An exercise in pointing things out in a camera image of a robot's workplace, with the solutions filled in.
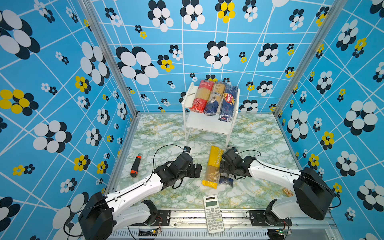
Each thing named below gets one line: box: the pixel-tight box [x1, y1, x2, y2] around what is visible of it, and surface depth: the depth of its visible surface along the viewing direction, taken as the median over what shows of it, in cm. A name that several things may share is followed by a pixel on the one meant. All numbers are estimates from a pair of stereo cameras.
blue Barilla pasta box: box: [218, 84, 238, 123], surface depth 75 cm
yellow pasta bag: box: [202, 145, 224, 190], surface depth 88 cm
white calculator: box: [203, 194, 225, 234], surface depth 75 cm
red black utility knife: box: [130, 153, 142, 178], surface depth 93 cm
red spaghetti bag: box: [189, 80, 214, 114], surface depth 80 cm
